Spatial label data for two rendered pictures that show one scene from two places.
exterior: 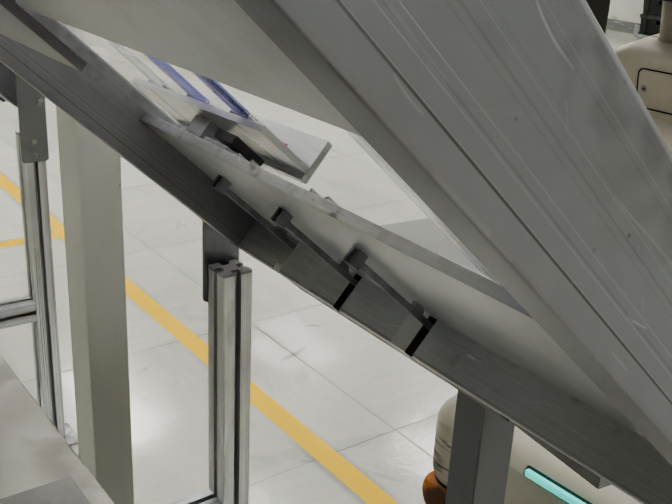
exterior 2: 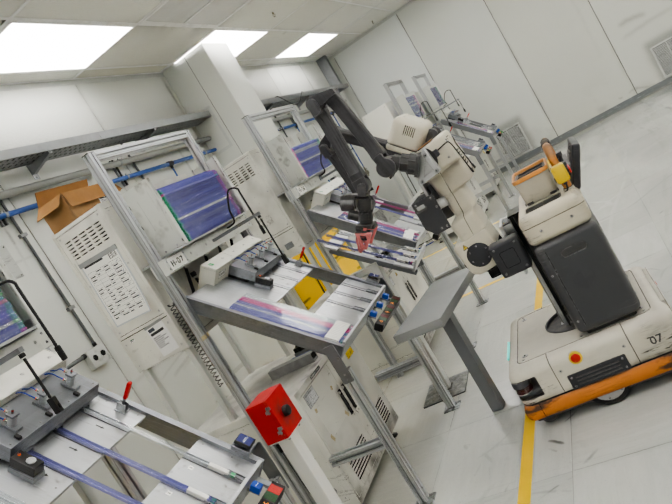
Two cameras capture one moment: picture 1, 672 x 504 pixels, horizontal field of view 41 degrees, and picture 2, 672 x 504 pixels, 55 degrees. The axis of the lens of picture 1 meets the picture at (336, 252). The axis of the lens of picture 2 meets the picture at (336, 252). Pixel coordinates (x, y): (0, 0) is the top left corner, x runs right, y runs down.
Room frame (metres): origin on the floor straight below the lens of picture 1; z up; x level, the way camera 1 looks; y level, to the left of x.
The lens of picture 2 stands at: (-0.56, -2.59, 1.31)
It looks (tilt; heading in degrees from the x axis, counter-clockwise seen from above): 6 degrees down; 62
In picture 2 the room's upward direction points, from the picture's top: 31 degrees counter-clockwise
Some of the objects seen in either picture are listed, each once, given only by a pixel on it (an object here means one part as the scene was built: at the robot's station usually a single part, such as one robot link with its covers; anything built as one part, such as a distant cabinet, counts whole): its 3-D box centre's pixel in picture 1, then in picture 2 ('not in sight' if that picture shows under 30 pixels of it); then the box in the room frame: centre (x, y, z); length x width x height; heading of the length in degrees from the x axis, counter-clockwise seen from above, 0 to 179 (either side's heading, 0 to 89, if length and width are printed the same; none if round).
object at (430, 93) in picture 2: not in sight; (446, 139); (5.49, 4.27, 0.95); 1.36 x 0.82 x 1.90; 127
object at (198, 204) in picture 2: not in sight; (194, 207); (0.46, 0.32, 1.52); 0.51 x 0.13 x 0.27; 37
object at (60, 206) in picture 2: not in sight; (103, 188); (0.19, 0.50, 1.82); 0.68 x 0.30 x 0.20; 37
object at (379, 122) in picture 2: not in sight; (425, 157); (4.32, 3.41, 0.95); 1.36 x 0.82 x 1.90; 127
